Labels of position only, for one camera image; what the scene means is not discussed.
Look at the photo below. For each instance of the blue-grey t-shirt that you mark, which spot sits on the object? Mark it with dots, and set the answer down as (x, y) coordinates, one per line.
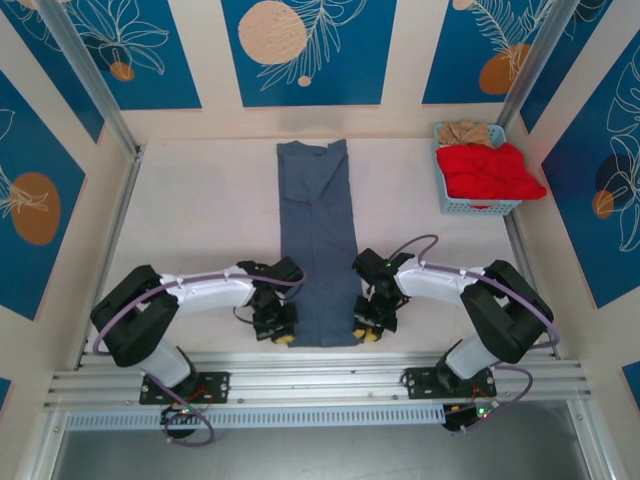
(320, 225)

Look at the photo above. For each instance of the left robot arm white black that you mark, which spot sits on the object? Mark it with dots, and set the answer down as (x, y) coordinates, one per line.
(210, 290)

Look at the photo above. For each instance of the light blue plastic basket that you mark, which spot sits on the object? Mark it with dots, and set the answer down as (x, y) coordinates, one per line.
(480, 209)

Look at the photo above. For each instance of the red t-shirt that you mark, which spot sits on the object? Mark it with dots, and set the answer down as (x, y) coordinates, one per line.
(485, 172)

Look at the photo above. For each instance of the beige crumpled t-shirt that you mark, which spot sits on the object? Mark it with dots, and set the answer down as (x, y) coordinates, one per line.
(462, 132)

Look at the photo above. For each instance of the aluminium mounting rail frame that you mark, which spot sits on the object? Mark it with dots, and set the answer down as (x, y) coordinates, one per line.
(320, 380)

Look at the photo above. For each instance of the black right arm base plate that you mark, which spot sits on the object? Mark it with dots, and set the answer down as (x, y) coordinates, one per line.
(420, 382)

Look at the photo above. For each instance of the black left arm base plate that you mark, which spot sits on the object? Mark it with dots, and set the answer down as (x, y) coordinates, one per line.
(215, 387)

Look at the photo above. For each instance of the blue wall panel orange circle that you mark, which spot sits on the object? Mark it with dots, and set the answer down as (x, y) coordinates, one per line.
(580, 210)
(450, 60)
(30, 250)

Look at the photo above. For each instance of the blue wall panel beige circle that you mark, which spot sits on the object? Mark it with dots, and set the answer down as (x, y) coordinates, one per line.
(350, 65)

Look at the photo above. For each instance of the blue wall panel white flower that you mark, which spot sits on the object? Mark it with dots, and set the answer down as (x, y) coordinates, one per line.
(170, 85)

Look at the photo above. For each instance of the aluminium corner post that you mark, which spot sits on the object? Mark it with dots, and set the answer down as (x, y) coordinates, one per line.
(540, 60)
(90, 75)

